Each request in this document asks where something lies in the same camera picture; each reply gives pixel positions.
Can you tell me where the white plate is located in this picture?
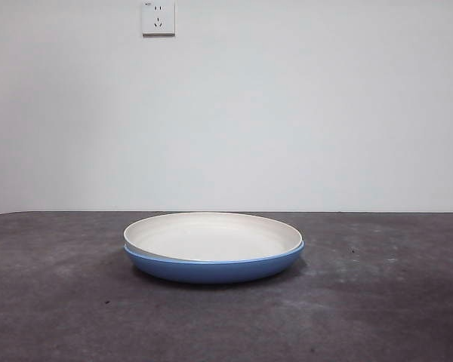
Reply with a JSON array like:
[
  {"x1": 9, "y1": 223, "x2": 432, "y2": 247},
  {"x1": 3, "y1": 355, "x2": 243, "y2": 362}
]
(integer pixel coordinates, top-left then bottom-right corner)
[{"x1": 122, "y1": 211, "x2": 302, "y2": 262}]

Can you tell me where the blue plate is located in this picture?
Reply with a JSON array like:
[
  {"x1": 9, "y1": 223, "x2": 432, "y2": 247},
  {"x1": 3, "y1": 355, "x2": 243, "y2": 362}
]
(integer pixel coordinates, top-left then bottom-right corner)
[{"x1": 124, "y1": 241, "x2": 306, "y2": 284}]

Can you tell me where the white wall socket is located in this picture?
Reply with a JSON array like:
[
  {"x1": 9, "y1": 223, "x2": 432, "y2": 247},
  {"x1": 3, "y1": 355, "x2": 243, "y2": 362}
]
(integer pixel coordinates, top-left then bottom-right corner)
[{"x1": 141, "y1": 1, "x2": 176, "y2": 38}]

